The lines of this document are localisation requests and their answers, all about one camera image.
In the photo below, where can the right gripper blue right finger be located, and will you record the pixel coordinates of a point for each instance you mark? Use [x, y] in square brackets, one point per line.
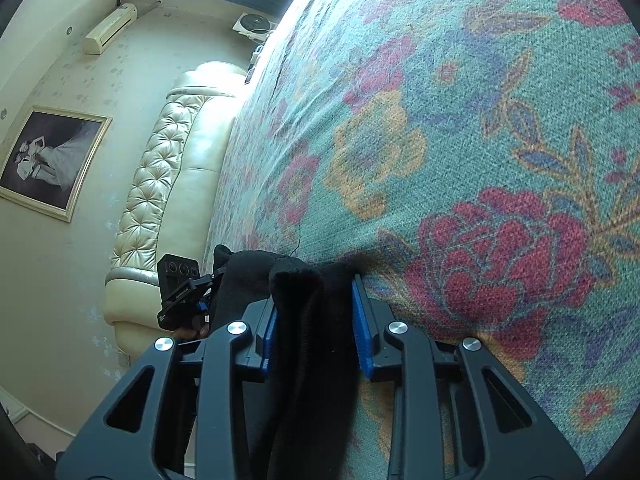
[378, 360]

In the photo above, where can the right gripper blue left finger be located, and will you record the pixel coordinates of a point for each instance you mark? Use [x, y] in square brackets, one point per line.
[260, 317]

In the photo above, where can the black pants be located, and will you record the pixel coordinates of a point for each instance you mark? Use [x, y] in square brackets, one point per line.
[298, 421]

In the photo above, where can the cream tufted leather headboard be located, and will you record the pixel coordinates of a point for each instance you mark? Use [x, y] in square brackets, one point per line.
[171, 198]

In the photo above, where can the framed wedding photo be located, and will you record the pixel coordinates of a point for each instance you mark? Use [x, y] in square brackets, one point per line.
[47, 160]

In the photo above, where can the floral bedspread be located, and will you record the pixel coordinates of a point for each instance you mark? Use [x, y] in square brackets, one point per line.
[479, 161]

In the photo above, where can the white fan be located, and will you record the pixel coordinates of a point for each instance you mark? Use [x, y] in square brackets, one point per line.
[254, 27]

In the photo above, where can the wall air conditioner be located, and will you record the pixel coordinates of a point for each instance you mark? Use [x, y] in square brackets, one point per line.
[103, 35]

